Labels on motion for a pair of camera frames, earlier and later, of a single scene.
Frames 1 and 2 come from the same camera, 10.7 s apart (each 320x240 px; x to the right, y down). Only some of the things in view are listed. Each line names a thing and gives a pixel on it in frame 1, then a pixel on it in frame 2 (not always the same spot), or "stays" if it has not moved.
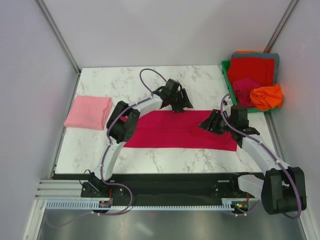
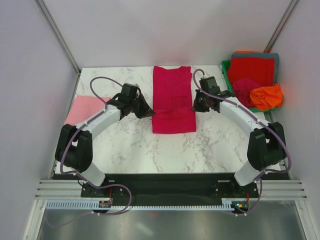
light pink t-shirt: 90,112 stays
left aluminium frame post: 56,33 stays
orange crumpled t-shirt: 267,98 stays
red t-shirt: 261,68 stays
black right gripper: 216,115 → 196,107
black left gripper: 184,103 → 146,111
